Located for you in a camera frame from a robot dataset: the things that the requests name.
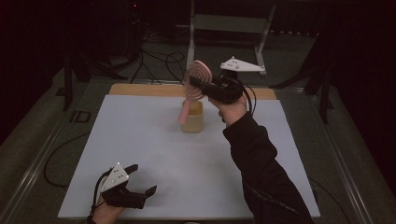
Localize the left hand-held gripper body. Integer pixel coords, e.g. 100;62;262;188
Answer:
99;161;148;210

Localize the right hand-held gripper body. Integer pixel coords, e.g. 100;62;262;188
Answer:
201;55;266;105

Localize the pink hairbrush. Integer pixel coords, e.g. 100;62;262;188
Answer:
177;59;215;126

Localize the cream square cup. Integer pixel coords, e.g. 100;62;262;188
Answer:
180;99;205;134

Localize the person's right hand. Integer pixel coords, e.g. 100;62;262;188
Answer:
207;94;248;128

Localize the person's left hand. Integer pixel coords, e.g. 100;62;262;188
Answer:
91;195;126;224

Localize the white table mat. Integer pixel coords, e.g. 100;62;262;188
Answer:
57;93;322;219

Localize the grey metal stand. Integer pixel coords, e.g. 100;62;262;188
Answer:
185;0;277;77

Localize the dark floor stand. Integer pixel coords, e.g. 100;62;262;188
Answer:
269;29;334;125
61;50;129;112

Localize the left hand-held gripper cable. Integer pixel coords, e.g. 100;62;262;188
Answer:
89;169;114;218

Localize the hand-held gripper cable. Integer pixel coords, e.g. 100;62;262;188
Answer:
89;169;114;218
239;81;258;117

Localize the right hand-held gripper cable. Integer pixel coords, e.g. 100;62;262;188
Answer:
239;81;258;117

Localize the bundle of black cables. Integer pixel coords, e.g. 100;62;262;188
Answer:
130;46;189;86

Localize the black floor bracket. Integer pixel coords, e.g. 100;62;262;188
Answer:
68;109;92;124

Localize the black floor cable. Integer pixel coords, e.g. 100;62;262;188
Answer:
43;132;92;189

